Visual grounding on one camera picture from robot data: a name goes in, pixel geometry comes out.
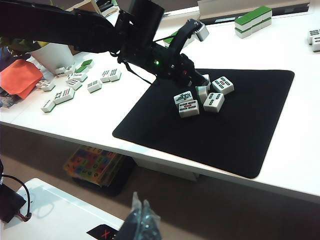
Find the green bamboo print mahjong tile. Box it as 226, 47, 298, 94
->
202, 91, 225, 113

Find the colourful box under table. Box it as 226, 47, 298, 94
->
63, 146, 124, 188

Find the black rectangular desk mat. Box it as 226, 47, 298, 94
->
111, 68, 296, 180

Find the white robot base platform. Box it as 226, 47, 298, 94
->
0, 177, 126, 240

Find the yellow fabric item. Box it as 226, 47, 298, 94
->
13, 37, 51, 52

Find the orange cloth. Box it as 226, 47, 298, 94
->
0, 59, 44, 101

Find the white under-table frame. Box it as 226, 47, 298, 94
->
133, 154, 201, 182

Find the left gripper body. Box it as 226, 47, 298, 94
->
169, 53, 201, 89

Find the black curved camera bracket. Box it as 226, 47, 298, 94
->
167, 19, 201, 57

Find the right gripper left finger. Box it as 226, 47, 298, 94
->
119, 191, 143, 240

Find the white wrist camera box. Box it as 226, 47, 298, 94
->
195, 21, 210, 42

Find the multicolour printed bag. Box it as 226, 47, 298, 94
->
0, 88, 20, 109

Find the wooden box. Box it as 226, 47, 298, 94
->
65, 0, 104, 16

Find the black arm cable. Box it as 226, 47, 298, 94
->
109, 48, 157, 85

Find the black red base cable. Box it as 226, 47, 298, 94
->
0, 173, 33, 222

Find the bird print mahjong tile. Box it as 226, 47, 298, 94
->
173, 90, 194, 105

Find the five bamboo mahjong tile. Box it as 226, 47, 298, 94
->
178, 99, 201, 119
211, 75, 235, 96

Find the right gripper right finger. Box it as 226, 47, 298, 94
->
139, 199, 163, 240

